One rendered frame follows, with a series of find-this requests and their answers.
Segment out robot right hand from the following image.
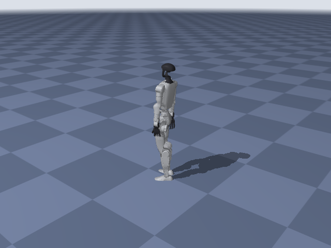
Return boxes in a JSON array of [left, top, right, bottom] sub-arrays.
[[169, 113, 175, 129]]

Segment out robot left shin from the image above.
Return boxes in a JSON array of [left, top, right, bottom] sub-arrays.
[[160, 150, 170, 178]]

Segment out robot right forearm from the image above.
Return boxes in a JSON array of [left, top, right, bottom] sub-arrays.
[[169, 101, 175, 116]]

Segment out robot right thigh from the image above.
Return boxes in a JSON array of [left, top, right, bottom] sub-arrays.
[[164, 118, 172, 150]]

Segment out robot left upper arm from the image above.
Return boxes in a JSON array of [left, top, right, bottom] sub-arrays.
[[153, 84, 165, 108]]

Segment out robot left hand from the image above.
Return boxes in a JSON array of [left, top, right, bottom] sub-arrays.
[[152, 123, 161, 136]]

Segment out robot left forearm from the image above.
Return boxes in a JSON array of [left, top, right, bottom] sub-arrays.
[[154, 104, 161, 127]]

